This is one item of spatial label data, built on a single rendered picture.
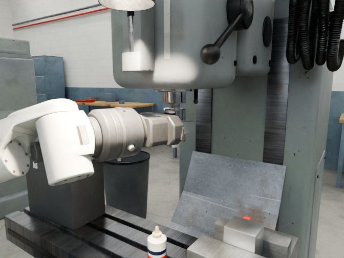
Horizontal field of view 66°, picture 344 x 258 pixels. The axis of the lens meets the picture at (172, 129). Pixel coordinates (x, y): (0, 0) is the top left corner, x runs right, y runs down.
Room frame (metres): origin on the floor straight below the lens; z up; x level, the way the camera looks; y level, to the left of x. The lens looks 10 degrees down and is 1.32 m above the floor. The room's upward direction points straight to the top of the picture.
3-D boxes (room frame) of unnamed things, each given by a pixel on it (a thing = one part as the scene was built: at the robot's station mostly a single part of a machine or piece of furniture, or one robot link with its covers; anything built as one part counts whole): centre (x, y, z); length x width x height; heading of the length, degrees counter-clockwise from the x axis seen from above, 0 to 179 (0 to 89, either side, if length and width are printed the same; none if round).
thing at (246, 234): (0.47, -0.14, 1.03); 0.06 x 0.05 x 0.06; 55
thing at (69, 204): (0.79, 0.33, 1.02); 0.22 x 0.12 x 0.20; 58
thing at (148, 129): (0.49, 0.06, 1.23); 0.13 x 0.12 x 0.10; 42
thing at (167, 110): (0.55, -0.01, 1.26); 0.05 x 0.05 x 0.01
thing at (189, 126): (0.53, -0.03, 1.23); 0.06 x 0.02 x 0.03; 132
